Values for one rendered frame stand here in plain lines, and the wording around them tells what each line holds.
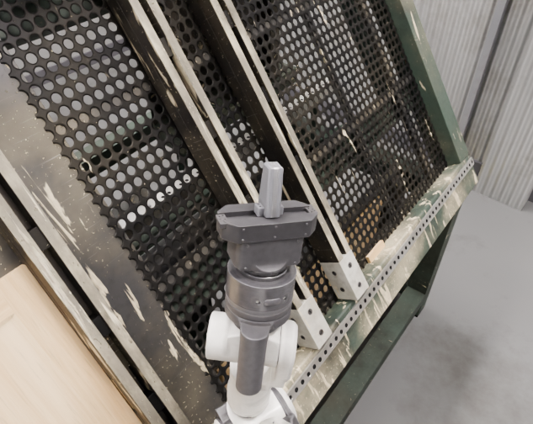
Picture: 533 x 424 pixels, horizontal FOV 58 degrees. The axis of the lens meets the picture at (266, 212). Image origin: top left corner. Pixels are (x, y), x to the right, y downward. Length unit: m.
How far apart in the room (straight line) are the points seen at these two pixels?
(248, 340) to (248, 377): 0.06
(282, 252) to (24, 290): 0.49
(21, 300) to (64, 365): 0.14
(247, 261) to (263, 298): 0.05
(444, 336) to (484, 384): 0.26
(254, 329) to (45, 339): 0.44
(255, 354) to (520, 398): 1.93
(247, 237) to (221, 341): 0.17
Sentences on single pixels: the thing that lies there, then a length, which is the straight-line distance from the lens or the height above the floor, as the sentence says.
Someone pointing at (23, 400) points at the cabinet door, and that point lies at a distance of 0.95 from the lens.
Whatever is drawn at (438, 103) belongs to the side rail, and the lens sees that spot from 1.84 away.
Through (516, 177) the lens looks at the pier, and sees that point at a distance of 3.20.
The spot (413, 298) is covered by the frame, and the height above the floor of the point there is 0.18.
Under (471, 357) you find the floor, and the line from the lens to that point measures 2.48.
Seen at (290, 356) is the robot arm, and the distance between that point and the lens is 0.66.
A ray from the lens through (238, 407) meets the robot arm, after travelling 0.83.
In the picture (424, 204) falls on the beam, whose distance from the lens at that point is 1.70.
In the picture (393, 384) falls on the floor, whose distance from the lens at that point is 2.30.
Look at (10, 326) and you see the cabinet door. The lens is 0.92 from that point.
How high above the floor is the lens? 1.97
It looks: 42 degrees down
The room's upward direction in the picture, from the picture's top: straight up
